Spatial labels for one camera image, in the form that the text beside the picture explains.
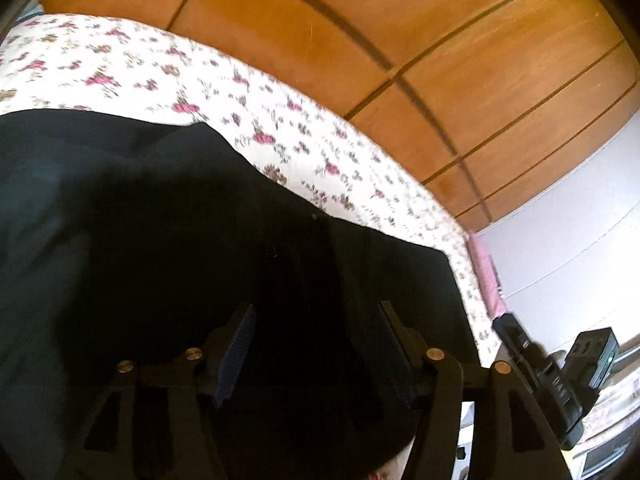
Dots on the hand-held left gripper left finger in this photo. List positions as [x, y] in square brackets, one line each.
[235, 350]

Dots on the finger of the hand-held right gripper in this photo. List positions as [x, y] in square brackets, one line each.
[512, 335]

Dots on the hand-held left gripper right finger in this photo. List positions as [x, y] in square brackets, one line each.
[397, 355]

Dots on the black pants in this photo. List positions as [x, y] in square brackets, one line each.
[150, 235]

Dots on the wooden wardrobe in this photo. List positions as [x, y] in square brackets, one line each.
[450, 85]

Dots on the floral bedsheet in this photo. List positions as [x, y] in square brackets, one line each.
[225, 90]

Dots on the white bed frame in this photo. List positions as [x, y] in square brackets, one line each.
[610, 457]

